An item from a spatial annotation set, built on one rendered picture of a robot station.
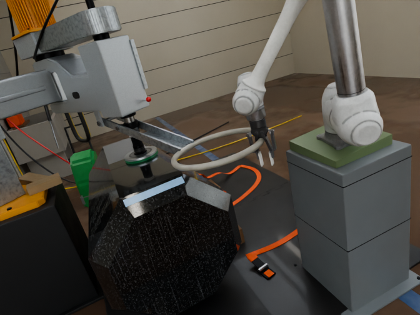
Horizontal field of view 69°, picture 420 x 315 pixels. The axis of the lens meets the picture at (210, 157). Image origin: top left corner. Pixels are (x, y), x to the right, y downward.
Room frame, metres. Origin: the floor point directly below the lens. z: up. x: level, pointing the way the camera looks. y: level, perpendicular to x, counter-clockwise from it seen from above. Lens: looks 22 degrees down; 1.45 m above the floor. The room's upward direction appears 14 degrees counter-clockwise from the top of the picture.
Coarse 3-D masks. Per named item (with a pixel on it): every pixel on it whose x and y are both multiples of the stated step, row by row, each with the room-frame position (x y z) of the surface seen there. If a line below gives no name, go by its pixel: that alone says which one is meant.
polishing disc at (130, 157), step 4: (148, 148) 1.93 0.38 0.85; (152, 148) 1.91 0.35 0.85; (156, 148) 1.89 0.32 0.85; (132, 152) 1.92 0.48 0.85; (148, 152) 1.84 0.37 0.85; (152, 152) 1.83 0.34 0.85; (124, 156) 1.89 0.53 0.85; (128, 156) 1.87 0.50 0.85; (132, 156) 1.85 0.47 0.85; (136, 156) 1.83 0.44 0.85; (140, 156) 1.81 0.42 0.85; (144, 156) 1.79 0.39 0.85; (148, 156) 1.80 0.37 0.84; (128, 160) 1.81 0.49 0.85; (132, 160) 1.79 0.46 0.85; (136, 160) 1.78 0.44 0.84
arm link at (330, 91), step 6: (330, 84) 1.33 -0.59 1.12; (324, 90) 1.35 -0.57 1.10; (330, 90) 1.30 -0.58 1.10; (336, 90) 1.27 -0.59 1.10; (324, 96) 1.32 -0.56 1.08; (330, 96) 1.28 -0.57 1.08; (324, 102) 1.32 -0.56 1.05; (330, 102) 1.27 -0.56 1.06; (324, 108) 1.31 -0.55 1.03; (330, 108) 1.26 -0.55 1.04; (324, 114) 1.31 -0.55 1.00; (324, 120) 1.33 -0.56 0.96; (324, 126) 1.35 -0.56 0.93; (330, 126) 1.28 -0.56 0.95; (330, 132) 1.31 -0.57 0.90
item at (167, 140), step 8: (104, 120) 1.96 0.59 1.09; (120, 120) 2.04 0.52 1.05; (112, 128) 1.92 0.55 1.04; (120, 128) 1.87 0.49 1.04; (128, 128) 1.81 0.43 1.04; (144, 128) 1.89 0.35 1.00; (152, 128) 1.83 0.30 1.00; (160, 128) 1.80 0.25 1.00; (136, 136) 1.77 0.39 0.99; (144, 136) 1.72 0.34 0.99; (152, 136) 1.79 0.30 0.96; (160, 136) 1.78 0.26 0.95; (168, 136) 1.75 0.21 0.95; (176, 136) 1.71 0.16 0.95; (152, 144) 1.69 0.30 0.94; (160, 144) 1.64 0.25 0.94; (168, 144) 1.60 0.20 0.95; (176, 144) 1.68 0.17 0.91; (184, 144) 1.67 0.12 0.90
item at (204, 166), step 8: (240, 128) 1.62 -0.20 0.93; (248, 128) 1.57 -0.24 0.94; (208, 136) 1.67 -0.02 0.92; (216, 136) 1.66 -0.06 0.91; (192, 144) 1.62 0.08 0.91; (256, 144) 1.28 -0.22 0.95; (176, 152) 1.53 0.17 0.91; (184, 152) 1.58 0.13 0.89; (240, 152) 1.23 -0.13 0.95; (248, 152) 1.23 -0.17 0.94; (176, 160) 1.44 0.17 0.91; (216, 160) 1.22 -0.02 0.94; (224, 160) 1.21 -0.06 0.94; (232, 160) 1.21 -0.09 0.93; (176, 168) 1.33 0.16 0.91; (184, 168) 1.28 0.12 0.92; (192, 168) 1.24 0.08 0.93; (200, 168) 1.23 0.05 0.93; (208, 168) 1.21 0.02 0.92
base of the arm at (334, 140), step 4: (324, 132) 1.41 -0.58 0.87; (328, 132) 1.32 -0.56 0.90; (316, 136) 1.41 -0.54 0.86; (320, 136) 1.39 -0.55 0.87; (324, 136) 1.36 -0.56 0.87; (328, 136) 1.32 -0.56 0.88; (332, 136) 1.30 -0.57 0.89; (336, 136) 1.29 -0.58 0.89; (324, 140) 1.35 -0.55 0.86; (328, 140) 1.32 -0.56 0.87; (332, 140) 1.30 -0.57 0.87; (336, 140) 1.29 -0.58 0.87; (340, 140) 1.28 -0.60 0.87; (332, 144) 1.28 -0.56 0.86; (336, 144) 1.27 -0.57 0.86; (340, 144) 1.26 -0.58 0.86; (344, 144) 1.25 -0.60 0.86; (348, 144) 1.26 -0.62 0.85; (336, 148) 1.25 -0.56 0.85; (340, 148) 1.24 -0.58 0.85
